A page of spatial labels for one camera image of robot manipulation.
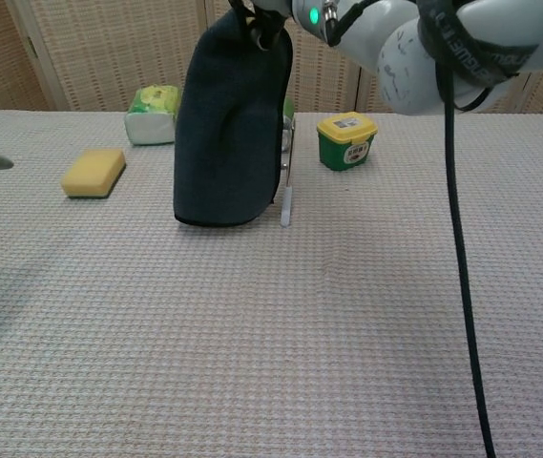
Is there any woven folding screen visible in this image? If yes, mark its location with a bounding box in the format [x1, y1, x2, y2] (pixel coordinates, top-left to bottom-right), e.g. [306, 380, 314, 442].
[0, 0, 543, 115]

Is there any grey waffle tablecloth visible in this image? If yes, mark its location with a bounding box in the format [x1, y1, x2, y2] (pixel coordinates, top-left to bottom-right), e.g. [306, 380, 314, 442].
[0, 110, 543, 458]

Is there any yellow towel with black trim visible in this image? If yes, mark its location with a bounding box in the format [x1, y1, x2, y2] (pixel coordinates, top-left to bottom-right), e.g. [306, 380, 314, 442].
[173, 7, 295, 229]

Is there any green drink can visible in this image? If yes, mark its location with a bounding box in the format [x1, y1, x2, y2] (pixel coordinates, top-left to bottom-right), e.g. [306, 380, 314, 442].
[282, 97, 296, 154]

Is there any silver metal rack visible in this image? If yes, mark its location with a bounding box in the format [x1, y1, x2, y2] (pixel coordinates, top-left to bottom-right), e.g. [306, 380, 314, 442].
[280, 114, 298, 227]

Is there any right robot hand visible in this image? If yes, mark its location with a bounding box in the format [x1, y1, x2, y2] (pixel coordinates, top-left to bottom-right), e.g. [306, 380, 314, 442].
[226, 0, 296, 52]

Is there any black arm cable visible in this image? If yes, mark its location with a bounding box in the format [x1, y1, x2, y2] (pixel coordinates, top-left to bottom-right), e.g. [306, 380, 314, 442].
[323, 0, 497, 458]

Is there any yellow sponge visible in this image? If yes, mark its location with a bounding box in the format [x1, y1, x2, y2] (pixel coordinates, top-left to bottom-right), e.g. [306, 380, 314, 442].
[60, 147, 128, 200]

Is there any black printed strap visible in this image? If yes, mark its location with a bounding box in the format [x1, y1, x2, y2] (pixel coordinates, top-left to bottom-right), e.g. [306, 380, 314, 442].
[416, 0, 539, 87]

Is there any green tissue pack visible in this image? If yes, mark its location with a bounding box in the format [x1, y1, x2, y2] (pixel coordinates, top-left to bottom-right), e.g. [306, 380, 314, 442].
[123, 84, 180, 147]

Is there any green tub with yellow lid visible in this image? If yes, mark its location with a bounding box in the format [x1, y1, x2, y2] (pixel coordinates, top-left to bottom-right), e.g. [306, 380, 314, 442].
[316, 112, 379, 172]

